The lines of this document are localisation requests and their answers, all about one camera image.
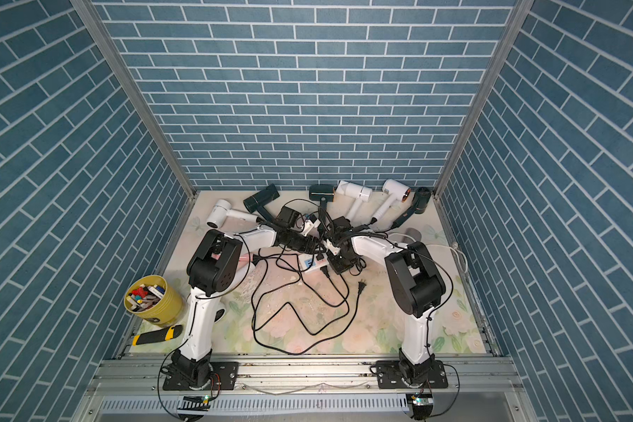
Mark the white round hair dryer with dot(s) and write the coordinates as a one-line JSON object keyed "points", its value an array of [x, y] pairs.
{"points": [[223, 210]]}

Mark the yellow cup with small items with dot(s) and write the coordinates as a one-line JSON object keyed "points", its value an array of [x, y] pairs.
{"points": [[154, 301]]}

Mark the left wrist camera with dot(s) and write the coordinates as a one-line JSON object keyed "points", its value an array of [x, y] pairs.
{"points": [[291, 219]]}

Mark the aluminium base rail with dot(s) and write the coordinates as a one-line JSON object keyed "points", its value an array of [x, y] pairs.
{"points": [[472, 387]]}

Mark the dark green slim hair dryer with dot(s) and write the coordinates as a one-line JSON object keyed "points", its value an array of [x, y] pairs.
{"points": [[258, 202]]}

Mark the white boxy hair dryer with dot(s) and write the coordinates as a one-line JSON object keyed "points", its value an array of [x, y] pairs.
{"points": [[359, 194]]}

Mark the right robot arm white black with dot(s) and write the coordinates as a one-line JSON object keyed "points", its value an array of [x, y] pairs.
{"points": [[418, 286]]}

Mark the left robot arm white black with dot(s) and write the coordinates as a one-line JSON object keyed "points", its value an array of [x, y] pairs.
{"points": [[219, 265]]}

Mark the dark green boxy hair dryer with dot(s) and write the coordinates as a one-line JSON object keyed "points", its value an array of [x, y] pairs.
{"points": [[322, 193]]}

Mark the dark teal round hair dryer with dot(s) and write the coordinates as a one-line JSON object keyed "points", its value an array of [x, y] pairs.
{"points": [[419, 205]]}

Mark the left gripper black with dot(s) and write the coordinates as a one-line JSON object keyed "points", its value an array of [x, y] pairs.
{"points": [[312, 246]]}

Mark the black yellow utility knife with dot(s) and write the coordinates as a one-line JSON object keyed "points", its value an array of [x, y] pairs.
{"points": [[158, 336]]}

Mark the white multicolour power strip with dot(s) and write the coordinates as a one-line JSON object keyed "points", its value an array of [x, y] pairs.
{"points": [[308, 263]]}

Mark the grey oval pad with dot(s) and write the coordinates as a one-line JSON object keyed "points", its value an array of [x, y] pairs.
{"points": [[414, 234]]}

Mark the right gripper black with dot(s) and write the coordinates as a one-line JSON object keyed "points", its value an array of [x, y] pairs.
{"points": [[337, 268]]}

